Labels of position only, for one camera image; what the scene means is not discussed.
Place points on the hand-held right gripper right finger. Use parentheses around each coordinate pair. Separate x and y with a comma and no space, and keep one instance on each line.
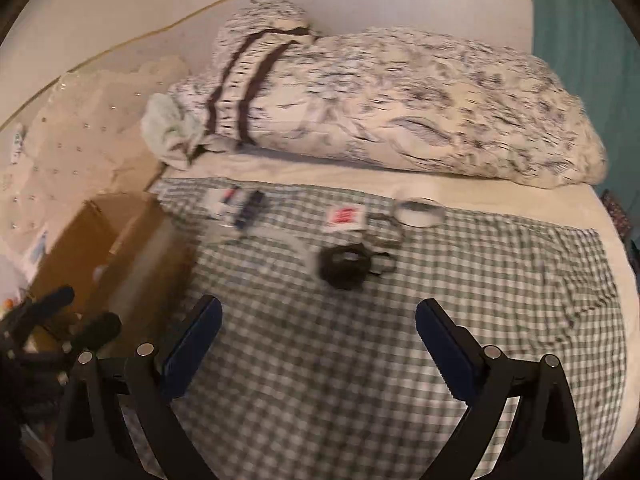
(445,350)

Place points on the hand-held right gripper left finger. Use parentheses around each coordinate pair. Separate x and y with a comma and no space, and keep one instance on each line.
(192,345)

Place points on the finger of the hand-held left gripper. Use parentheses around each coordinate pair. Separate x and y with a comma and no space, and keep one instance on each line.
(97,332)
(50,302)

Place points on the cardboard box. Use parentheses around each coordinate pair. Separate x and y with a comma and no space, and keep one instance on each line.
(125,260)

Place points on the white tape roll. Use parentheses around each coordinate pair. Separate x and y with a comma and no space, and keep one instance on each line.
(417,212)

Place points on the black tape roll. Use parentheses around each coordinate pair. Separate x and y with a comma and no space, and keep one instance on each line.
(330,265)

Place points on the black car key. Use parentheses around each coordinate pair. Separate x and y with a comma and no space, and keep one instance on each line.
(249,207)

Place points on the red and white sachet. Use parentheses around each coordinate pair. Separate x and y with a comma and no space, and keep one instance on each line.
(342,217)

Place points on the green checkered cloth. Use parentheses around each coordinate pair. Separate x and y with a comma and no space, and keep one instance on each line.
(325,385)

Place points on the beige tufted headboard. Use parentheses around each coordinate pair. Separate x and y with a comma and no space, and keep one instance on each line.
(90,135)

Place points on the pale green towel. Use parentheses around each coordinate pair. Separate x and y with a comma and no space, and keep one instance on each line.
(167,130)

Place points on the dark patterned bag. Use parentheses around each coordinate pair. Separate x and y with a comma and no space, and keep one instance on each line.
(615,212)

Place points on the floral print duvet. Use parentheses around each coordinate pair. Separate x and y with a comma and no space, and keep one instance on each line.
(400,105)

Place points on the teal curtain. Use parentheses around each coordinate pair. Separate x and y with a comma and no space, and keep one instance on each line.
(585,35)

